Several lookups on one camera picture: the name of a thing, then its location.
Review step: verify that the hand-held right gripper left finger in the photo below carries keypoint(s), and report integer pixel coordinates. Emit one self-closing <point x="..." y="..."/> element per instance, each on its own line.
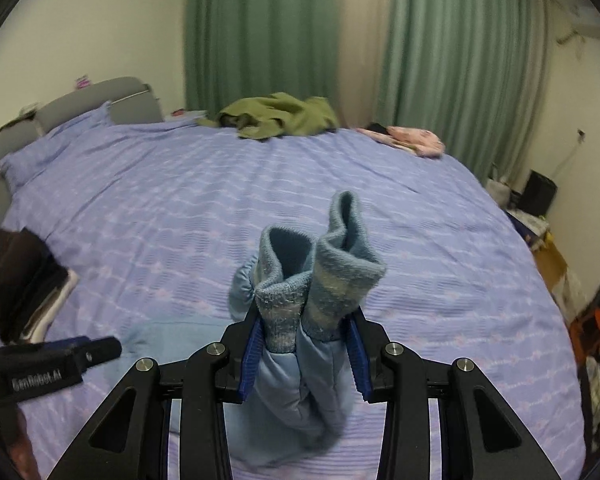
<point x="249" y="360"/>

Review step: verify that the white bag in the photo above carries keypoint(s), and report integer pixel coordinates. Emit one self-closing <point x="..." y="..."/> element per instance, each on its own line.
<point x="499" y="192"/>

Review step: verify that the light blue pants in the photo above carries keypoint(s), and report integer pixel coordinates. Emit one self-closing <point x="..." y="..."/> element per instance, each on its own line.
<point x="300" y="310"/>

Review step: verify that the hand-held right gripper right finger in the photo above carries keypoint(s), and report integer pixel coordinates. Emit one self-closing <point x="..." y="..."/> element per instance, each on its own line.
<point x="359" y="360"/>

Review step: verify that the person's left forearm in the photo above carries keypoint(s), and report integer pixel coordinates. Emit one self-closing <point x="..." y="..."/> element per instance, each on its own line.
<point x="15" y="440"/>

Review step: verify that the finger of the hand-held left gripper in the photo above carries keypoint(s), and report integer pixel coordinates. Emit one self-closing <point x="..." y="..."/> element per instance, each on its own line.
<point x="67" y="343"/>
<point x="102" y="349"/>

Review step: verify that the yellow cardboard box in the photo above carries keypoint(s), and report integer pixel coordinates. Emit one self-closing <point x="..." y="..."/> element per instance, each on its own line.
<point x="550" y="260"/>

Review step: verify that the dark brown folded garment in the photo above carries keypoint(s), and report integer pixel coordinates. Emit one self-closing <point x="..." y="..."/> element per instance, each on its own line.
<point x="15" y="270"/>

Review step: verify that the grey padded headboard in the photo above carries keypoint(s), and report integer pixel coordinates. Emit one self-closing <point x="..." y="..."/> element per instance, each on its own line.
<point x="95" y="97"/>

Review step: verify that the black box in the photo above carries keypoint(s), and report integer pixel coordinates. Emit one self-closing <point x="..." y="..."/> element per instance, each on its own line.
<point x="540" y="192"/>

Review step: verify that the pink patterned garment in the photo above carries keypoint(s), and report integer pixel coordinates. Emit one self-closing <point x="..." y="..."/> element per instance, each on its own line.
<point x="415" y="140"/>

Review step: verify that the olive green garment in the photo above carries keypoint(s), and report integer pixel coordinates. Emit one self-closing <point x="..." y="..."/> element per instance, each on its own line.
<point x="285" y="115"/>

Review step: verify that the small pink item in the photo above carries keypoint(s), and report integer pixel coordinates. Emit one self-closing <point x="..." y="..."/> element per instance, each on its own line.
<point x="83" y="81"/>

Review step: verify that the green curtain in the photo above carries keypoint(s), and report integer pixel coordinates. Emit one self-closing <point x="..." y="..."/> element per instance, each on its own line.
<point x="460" y="50"/>
<point x="260" y="30"/>

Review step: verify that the orange and black object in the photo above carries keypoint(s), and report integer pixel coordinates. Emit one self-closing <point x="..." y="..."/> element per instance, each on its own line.
<point x="592" y="325"/>

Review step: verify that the purple pillow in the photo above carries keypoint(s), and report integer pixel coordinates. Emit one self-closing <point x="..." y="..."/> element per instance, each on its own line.
<point x="55" y="145"/>

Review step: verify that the bed with purple sheet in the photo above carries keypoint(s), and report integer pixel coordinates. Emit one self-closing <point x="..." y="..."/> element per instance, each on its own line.
<point x="180" y="200"/>

